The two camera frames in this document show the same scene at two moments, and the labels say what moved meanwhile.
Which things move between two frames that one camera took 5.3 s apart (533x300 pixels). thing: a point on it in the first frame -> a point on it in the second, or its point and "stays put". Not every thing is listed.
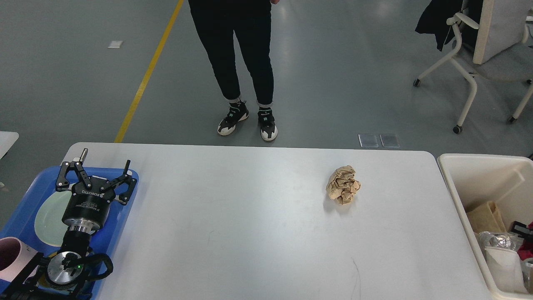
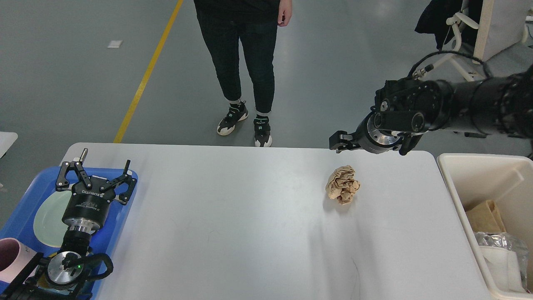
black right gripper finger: (521, 228) -> (368, 136)
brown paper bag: (486, 218) stays put
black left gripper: (87, 209) stays put
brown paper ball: (341, 184) stays put
